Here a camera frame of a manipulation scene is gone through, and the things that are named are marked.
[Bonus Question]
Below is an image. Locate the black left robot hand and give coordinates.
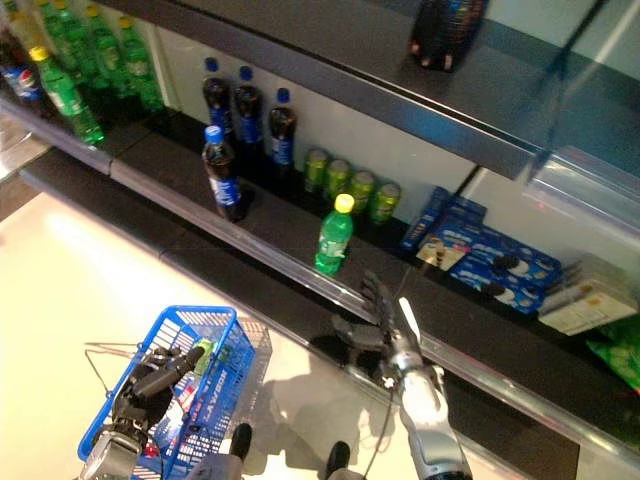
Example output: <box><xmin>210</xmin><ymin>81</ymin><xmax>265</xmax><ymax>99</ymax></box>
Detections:
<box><xmin>111</xmin><ymin>344</ymin><xmax>209</xmax><ymax>432</ymax></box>

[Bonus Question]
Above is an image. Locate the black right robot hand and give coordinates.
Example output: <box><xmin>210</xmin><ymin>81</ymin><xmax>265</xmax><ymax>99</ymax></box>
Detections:
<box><xmin>331</xmin><ymin>268</ymin><xmax>407</xmax><ymax>355</ymax></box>

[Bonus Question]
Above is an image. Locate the water bottle red cap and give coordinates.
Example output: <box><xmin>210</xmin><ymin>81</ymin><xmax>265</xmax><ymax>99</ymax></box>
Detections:
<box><xmin>172</xmin><ymin>377</ymin><xmax>202</xmax><ymax>417</ymax></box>

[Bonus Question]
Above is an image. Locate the blue plastic shopping basket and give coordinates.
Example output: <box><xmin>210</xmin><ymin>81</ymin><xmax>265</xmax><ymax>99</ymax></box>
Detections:
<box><xmin>77</xmin><ymin>305</ymin><xmax>274</xmax><ymax>480</ymax></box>

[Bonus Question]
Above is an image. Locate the white paper tag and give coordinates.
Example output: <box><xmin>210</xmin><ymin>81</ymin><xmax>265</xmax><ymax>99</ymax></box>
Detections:
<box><xmin>398</xmin><ymin>297</ymin><xmax>423</xmax><ymax>342</ymax></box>

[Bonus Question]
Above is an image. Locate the green soda bottle yellow cap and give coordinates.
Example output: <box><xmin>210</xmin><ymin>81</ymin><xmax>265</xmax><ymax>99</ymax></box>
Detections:
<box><xmin>314</xmin><ymin>193</ymin><xmax>357</xmax><ymax>277</ymax></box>
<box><xmin>84</xmin><ymin>4</ymin><xmax>127</xmax><ymax>100</ymax></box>
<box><xmin>28</xmin><ymin>46</ymin><xmax>106</xmax><ymax>147</ymax></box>
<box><xmin>52</xmin><ymin>0</ymin><xmax>94</xmax><ymax>87</ymax></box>
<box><xmin>117</xmin><ymin>16</ymin><xmax>164</xmax><ymax>114</ymax></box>
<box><xmin>37</xmin><ymin>0</ymin><xmax>67</xmax><ymax>51</ymax></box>

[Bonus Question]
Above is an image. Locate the blue cookie box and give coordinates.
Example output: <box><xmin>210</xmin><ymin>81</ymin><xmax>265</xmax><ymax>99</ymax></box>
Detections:
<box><xmin>479</xmin><ymin>277</ymin><xmax>551</xmax><ymax>316</ymax></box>
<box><xmin>449</xmin><ymin>227</ymin><xmax>562</xmax><ymax>292</ymax></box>
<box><xmin>417</xmin><ymin>197</ymin><xmax>489</xmax><ymax>269</ymax></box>
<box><xmin>399</xmin><ymin>186</ymin><xmax>449</xmax><ymax>252</ymax></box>

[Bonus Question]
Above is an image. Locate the black deep shelf board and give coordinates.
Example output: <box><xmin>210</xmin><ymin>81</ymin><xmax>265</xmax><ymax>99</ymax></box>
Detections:
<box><xmin>19</xmin><ymin>149</ymin><xmax>167</xmax><ymax>252</ymax></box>
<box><xmin>159</xmin><ymin>219</ymin><xmax>352</xmax><ymax>352</ymax></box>
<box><xmin>344</xmin><ymin>339</ymin><xmax>582</xmax><ymax>480</ymax></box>

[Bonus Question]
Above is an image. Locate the grey metal shelf upright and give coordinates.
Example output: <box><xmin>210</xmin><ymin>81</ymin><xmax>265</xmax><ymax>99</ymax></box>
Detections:
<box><xmin>147</xmin><ymin>24</ymin><xmax>175</xmax><ymax>110</ymax></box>
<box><xmin>457</xmin><ymin>167</ymin><xmax>497</xmax><ymax>195</ymax></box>

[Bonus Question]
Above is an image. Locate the grey white carton box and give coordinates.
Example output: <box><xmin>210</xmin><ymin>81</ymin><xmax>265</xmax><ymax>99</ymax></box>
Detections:
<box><xmin>537</xmin><ymin>252</ymin><xmax>639</xmax><ymax>337</ymax></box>

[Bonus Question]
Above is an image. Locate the green chips bag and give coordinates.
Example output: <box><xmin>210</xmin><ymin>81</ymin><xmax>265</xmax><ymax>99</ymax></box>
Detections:
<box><xmin>584</xmin><ymin>319</ymin><xmax>640</xmax><ymax>392</ymax></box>

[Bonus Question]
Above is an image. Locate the dark grey metal shelf board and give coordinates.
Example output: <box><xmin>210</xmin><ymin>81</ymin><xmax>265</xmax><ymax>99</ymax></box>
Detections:
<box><xmin>94</xmin><ymin>0</ymin><xmax>552</xmax><ymax>181</ymax></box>

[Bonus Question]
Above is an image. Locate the large cola bottle blue label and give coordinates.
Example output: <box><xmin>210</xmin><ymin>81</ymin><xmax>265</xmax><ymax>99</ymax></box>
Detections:
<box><xmin>407</xmin><ymin>0</ymin><xmax>487</xmax><ymax>74</ymax></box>

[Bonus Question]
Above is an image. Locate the cola bottle red label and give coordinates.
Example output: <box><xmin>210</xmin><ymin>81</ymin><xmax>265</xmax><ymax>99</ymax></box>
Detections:
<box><xmin>0</xmin><ymin>24</ymin><xmax>17</xmax><ymax>69</ymax></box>

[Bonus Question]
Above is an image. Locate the small yellow tea bottle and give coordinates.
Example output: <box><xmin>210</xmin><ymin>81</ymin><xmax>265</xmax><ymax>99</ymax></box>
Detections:
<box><xmin>9</xmin><ymin>9</ymin><xmax>47</xmax><ymax>52</ymax></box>

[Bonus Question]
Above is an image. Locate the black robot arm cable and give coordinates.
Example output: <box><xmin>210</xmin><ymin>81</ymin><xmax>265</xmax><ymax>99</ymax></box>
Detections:
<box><xmin>362</xmin><ymin>384</ymin><xmax>397</xmax><ymax>477</ymax></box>

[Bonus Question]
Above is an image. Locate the grey shelf board clear rail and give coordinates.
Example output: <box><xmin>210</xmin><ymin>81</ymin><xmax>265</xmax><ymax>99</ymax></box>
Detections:
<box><xmin>524</xmin><ymin>0</ymin><xmax>640</xmax><ymax>222</ymax></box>

